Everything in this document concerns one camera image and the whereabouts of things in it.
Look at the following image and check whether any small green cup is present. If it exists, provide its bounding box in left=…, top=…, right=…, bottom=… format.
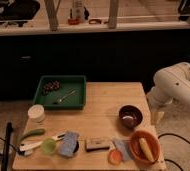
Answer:
left=40, top=138, right=56, bottom=155

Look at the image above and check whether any green plastic tray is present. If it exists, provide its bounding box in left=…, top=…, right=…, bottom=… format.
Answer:
left=33, top=75, right=86, bottom=110

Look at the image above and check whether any black bag on shelf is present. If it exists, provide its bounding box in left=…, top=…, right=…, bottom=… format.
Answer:
left=0, top=0, right=40, bottom=27

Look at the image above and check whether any brown rectangular block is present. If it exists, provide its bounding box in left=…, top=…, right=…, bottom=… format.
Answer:
left=85, top=138, right=110, bottom=152

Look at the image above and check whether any orange bowl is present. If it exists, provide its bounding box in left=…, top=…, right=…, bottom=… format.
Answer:
left=129, top=130, right=160, bottom=165

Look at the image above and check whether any white bottle on shelf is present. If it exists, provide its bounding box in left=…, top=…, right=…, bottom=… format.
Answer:
left=71, top=0, right=89, bottom=23

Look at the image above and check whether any black cable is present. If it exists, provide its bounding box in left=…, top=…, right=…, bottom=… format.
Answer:
left=157, top=132, right=190, bottom=171

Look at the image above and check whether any grey blue cloth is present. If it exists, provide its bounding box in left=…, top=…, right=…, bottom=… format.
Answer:
left=112, top=138, right=133, bottom=162

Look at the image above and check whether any black vertical pole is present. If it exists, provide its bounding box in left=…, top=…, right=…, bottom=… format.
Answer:
left=1, top=122, right=13, bottom=171

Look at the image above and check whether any black plate under cloth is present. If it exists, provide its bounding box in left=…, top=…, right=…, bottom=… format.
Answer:
left=73, top=141, right=80, bottom=155

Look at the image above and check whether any dark brown bowl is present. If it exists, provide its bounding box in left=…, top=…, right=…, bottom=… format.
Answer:
left=119, top=105, right=143, bottom=129

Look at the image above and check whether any yellow toy corn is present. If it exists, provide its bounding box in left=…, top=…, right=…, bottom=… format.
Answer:
left=139, top=138, right=154, bottom=163

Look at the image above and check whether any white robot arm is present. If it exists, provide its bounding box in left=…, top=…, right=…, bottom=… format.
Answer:
left=146, top=62, right=190, bottom=125

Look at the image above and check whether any blue sponge cloth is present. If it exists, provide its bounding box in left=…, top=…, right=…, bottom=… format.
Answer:
left=58, top=131, right=79, bottom=157

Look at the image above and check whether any dark grape bunch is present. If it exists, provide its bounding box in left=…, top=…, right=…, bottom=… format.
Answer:
left=42, top=81, right=60, bottom=95

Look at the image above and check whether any small orange toy fruit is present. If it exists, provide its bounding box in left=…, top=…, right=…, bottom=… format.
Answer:
left=108, top=149, right=123, bottom=165

